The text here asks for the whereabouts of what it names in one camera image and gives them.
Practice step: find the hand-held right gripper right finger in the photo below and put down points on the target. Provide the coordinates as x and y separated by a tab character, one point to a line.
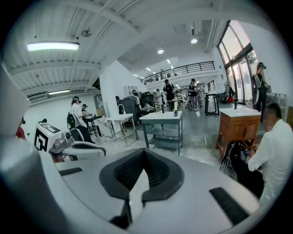
194	194

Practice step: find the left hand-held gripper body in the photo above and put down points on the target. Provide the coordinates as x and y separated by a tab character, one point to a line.
43	137

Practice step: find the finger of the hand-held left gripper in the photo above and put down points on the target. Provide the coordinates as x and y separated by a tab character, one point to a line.
77	135
91	151

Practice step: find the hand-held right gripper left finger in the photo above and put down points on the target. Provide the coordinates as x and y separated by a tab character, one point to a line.
80	187

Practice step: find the marble pattern counter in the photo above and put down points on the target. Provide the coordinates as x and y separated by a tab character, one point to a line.
103	128

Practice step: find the small white side table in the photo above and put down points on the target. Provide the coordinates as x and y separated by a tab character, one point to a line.
121	118

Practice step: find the long ceiling lamp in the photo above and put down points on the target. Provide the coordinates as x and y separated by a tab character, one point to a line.
59	92
52	46

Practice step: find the white curved faucet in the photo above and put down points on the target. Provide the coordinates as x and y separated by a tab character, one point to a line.
118	109

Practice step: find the black cabinet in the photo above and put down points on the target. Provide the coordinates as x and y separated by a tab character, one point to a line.
129	109

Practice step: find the white shelf cabinet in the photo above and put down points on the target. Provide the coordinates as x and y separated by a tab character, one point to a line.
130	90

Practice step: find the beige clothes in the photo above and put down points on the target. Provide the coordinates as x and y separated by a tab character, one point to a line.
148	108

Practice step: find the black office chair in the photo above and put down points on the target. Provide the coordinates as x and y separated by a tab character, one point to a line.
146	99

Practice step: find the white sink on grey stand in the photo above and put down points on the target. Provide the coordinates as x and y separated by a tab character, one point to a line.
160	118

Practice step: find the wooden sink cabinet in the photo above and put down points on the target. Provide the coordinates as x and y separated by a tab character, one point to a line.
238	128

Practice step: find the black sink faucet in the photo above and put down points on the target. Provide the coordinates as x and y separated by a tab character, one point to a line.
163	109
235	104

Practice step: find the black high table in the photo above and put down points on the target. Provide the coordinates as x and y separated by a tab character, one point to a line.
211	94

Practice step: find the ceiling fan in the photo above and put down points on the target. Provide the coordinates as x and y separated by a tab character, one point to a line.
86	33

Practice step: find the clothes rack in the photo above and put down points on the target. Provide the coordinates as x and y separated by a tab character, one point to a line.
230	91

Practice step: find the round ceiling lamp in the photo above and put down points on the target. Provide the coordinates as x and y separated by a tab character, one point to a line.
194	40
160	51

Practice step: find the black balcony railing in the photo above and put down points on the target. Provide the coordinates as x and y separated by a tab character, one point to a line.
178	70

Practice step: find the white metal rack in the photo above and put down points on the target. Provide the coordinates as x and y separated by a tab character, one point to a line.
275	94

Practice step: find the glass door front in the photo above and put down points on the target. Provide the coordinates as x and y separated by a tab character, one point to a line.
238	68

